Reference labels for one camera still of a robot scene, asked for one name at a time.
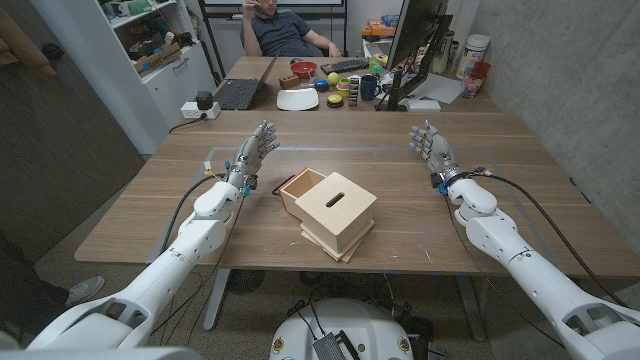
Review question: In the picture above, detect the white bowl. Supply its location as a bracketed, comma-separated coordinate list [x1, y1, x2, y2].
[276, 87, 320, 112]

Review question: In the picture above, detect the white shelf cabinet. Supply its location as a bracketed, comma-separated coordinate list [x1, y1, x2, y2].
[29, 0, 219, 156]

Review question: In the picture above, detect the red bowl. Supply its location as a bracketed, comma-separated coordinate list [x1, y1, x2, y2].
[290, 60, 319, 80]

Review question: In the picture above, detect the black drawer pull strap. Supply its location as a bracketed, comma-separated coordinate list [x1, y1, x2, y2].
[271, 173, 297, 196]

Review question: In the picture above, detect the round black fan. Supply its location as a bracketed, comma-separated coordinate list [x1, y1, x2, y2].
[227, 268, 266, 295]

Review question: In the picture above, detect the red cup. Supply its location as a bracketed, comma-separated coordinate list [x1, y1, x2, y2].
[460, 60, 492, 99]

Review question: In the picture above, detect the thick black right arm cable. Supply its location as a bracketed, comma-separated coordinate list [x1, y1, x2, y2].
[469, 169, 632, 310]

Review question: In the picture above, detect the white paper sheet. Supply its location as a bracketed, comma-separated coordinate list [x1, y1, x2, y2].
[399, 72, 464, 105]

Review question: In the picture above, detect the small white box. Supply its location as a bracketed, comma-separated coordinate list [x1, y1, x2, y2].
[405, 98, 442, 112]

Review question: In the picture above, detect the person in dark shirt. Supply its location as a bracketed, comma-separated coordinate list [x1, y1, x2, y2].
[239, 0, 344, 59]

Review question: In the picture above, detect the black keyboard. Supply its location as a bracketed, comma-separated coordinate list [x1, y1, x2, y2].
[320, 58, 370, 76]

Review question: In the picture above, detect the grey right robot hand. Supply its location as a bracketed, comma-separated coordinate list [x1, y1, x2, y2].
[408, 119, 466, 190]

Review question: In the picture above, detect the steel bottle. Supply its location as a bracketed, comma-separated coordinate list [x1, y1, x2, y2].
[432, 29, 456, 76]

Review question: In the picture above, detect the wooden box with slot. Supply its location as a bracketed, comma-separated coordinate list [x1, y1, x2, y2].
[294, 171, 378, 255]

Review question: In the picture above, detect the black monitor stand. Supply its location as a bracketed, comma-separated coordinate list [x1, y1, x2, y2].
[375, 14, 454, 112]

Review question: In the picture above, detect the thin plywood base board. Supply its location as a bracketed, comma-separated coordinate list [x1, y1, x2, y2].
[299, 219, 376, 264]

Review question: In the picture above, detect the dark laptop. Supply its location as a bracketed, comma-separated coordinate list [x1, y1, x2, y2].
[213, 54, 279, 112]

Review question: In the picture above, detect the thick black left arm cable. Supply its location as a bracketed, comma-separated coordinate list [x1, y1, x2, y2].
[158, 172, 229, 256]

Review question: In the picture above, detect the cardboard box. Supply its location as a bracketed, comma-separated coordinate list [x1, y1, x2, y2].
[132, 42, 184, 77]

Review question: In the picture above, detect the orange box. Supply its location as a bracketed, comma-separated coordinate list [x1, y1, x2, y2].
[361, 19, 397, 39]

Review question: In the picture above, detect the white shoe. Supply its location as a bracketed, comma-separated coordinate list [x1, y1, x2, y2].
[64, 274, 106, 307]

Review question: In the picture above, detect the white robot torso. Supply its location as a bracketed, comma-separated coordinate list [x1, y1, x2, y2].
[269, 298, 415, 360]

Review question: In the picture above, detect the white canister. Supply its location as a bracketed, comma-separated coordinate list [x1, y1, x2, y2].
[454, 33, 491, 80]

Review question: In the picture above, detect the white power strip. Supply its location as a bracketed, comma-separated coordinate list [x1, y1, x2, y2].
[179, 101, 222, 120]

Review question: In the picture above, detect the red wooden drawer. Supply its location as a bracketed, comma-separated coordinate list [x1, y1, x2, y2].
[278, 167, 327, 217]

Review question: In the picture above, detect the black monitor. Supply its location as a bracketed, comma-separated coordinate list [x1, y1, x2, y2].
[385, 0, 454, 71]

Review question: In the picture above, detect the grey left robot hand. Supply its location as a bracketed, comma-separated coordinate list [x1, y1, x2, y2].
[225, 120, 281, 190]

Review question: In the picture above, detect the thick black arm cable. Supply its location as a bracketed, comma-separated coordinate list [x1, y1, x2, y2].
[158, 172, 229, 256]
[469, 169, 632, 310]

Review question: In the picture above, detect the dark blue mug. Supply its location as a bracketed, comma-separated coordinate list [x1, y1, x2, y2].
[359, 74, 383, 102]

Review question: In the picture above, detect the grey table leg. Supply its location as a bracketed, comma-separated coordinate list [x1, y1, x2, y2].
[202, 268, 232, 332]
[455, 273, 489, 344]

